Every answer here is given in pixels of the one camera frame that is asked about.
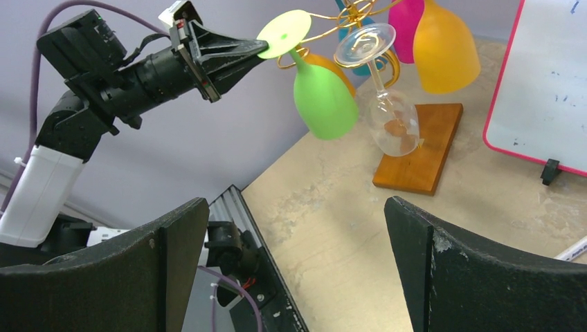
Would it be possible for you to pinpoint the black aluminium base frame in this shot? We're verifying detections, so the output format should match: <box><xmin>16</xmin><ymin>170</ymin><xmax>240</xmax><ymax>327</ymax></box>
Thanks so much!
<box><xmin>182</xmin><ymin>185</ymin><xmax>309</xmax><ymax>332</ymax></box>

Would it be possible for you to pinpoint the gold wire wine glass rack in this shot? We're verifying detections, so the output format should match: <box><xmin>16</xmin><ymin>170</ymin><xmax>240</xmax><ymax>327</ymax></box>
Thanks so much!
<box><xmin>276</xmin><ymin>0</ymin><xmax>464</xmax><ymax>197</ymax></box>

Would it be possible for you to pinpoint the clear wine glass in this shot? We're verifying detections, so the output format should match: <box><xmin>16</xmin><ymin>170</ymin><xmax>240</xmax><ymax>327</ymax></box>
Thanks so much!
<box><xmin>334</xmin><ymin>23</ymin><xmax>419</xmax><ymax>157</ymax></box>

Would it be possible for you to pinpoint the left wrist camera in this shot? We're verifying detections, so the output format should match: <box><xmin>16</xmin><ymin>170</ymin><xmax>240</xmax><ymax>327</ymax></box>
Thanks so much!
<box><xmin>158</xmin><ymin>0</ymin><xmax>203</xmax><ymax>29</ymax></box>

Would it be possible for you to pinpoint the orange plastic wine glass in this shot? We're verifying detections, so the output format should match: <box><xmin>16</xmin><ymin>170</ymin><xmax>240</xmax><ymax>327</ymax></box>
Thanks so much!
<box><xmin>304</xmin><ymin>53</ymin><xmax>356</xmax><ymax>98</ymax></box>

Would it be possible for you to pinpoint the pink framed whiteboard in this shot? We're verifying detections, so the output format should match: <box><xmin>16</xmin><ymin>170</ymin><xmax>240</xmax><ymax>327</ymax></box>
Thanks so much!
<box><xmin>483</xmin><ymin>1</ymin><xmax>586</xmax><ymax>185</ymax></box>

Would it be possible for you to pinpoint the pink plastic wine glass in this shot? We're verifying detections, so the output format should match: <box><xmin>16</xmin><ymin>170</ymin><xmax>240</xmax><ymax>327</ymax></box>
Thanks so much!
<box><xmin>388</xmin><ymin>0</ymin><xmax>424</xmax><ymax>64</ymax></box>

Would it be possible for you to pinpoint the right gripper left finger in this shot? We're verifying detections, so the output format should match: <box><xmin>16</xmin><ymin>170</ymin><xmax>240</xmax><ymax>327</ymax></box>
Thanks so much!
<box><xmin>1</xmin><ymin>198</ymin><xmax>209</xmax><ymax>331</ymax></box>

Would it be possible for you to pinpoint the green whiteboard marker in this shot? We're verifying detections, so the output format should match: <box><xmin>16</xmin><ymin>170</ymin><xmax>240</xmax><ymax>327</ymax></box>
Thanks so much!
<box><xmin>554</xmin><ymin>236</ymin><xmax>587</xmax><ymax>261</ymax></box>

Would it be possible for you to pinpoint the blue plastic wine glass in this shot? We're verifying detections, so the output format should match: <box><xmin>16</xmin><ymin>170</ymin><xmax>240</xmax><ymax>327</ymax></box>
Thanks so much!
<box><xmin>338</xmin><ymin>17</ymin><xmax>374</xmax><ymax>76</ymax></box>

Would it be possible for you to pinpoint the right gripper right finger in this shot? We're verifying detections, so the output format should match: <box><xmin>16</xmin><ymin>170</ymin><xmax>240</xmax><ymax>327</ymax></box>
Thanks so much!
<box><xmin>384</xmin><ymin>196</ymin><xmax>586</xmax><ymax>331</ymax></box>

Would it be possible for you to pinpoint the yellow plastic wine glass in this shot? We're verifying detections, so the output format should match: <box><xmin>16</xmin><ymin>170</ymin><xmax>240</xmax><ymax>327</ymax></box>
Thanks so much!
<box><xmin>413</xmin><ymin>1</ymin><xmax>481</xmax><ymax>94</ymax></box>

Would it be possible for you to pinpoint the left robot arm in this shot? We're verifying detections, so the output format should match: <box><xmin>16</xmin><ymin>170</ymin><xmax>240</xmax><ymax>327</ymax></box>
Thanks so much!
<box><xmin>1</xmin><ymin>1</ymin><xmax>269</xmax><ymax>267</ymax></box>

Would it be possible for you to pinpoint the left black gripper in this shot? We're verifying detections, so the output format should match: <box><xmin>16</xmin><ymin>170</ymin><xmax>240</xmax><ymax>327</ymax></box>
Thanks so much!
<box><xmin>170</xmin><ymin>19</ymin><xmax>269</xmax><ymax>103</ymax></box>

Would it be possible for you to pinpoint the green plastic wine glass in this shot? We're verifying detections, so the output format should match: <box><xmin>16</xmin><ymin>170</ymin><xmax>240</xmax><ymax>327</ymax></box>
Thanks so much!
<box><xmin>257</xmin><ymin>10</ymin><xmax>359</xmax><ymax>140</ymax></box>

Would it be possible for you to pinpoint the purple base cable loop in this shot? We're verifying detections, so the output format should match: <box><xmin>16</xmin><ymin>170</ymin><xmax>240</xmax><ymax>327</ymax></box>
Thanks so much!
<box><xmin>197</xmin><ymin>266</ymin><xmax>263</xmax><ymax>332</ymax></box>

